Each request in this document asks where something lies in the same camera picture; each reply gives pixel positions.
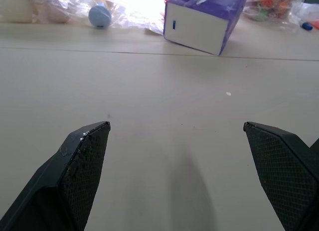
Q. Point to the purple tissue pack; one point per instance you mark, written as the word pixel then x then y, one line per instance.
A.
pixel 199 22

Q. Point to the blue marker pen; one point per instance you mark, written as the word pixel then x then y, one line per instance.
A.
pixel 306 25

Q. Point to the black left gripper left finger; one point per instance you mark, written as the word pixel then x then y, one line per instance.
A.
pixel 62 181

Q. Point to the light blue round object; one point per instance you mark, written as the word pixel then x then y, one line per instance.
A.
pixel 99 16

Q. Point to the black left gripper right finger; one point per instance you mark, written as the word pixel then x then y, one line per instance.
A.
pixel 286 176

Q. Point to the bag of colourful items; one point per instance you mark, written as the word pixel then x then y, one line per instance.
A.
pixel 268 4

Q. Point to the cream white container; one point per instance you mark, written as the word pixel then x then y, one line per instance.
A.
pixel 15 7

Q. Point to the clear plastic bag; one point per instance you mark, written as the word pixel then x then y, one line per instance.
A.
pixel 104 7

